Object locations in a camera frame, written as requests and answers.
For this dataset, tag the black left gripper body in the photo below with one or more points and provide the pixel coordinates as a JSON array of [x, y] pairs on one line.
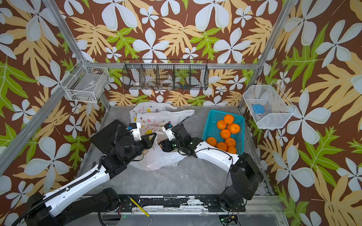
[[140, 146]]

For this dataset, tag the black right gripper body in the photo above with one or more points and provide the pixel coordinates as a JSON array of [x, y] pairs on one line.
[[172, 145]]

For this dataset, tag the white printed plastic bag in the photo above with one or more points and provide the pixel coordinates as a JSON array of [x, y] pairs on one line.
[[155, 158]]

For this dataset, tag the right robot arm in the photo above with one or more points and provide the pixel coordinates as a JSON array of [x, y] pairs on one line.
[[244, 173]]

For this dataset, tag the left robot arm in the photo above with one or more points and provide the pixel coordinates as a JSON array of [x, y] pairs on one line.
[[62, 206]]

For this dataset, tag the white printed bag middle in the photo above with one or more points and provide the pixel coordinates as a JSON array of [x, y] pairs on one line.
[[154, 121]]

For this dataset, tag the white printed bag rear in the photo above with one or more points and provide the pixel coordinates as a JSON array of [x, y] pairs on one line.
[[152, 107]]

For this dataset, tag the black plastic tool case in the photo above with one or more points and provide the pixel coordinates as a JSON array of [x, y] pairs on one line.
[[104, 140]]

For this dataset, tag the orange front left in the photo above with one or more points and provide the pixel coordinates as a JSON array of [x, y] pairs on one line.
[[211, 141]]

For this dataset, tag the teal plastic basket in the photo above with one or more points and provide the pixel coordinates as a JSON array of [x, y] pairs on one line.
[[211, 130]]

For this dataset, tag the orange front middle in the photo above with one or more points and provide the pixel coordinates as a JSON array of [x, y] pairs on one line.
[[222, 146]]

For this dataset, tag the orange small back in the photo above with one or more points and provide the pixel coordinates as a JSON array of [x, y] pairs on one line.
[[221, 125]]

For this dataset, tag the orange centre pile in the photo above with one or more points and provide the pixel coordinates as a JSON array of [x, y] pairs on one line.
[[225, 134]]

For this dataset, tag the orange mid right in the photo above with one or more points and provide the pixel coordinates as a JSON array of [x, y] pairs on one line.
[[230, 142]]

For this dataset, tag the orange front right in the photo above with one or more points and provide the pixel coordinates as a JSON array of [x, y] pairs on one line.
[[232, 150]]

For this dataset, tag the orange top of pile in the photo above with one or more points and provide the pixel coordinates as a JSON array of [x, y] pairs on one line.
[[228, 119]]

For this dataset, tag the orange right large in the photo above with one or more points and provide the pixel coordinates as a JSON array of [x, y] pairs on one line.
[[234, 128]]

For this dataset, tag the blue object in basket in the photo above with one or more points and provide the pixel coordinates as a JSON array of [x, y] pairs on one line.
[[258, 109]]

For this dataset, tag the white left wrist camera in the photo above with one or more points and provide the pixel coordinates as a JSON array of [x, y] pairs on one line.
[[134, 130]]

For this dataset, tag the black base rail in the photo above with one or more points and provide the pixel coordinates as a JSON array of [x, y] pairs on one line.
[[207, 203]]

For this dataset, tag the black wire basket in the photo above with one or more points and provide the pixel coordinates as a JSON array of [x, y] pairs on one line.
[[167, 78]]

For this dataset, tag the white wire basket left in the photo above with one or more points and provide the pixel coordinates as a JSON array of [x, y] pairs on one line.
[[85, 82]]

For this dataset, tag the white wire basket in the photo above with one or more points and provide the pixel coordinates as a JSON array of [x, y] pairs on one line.
[[85, 82], [278, 107]]

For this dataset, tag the aluminium frame rear bar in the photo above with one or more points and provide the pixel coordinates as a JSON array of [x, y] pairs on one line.
[[213, 66]]

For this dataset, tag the white wire basket right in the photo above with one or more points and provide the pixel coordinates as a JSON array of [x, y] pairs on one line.
[[278, 107]]

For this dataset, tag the aluminium frame post left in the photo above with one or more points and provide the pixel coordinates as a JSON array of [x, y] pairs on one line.
[[65, 30]]

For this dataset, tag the aluminium frame post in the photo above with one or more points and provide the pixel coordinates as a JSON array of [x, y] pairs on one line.
[[281, 20], [65, 30]]

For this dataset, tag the aluminium frame post right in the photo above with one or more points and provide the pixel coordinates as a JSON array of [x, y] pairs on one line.
[[281, 20]]

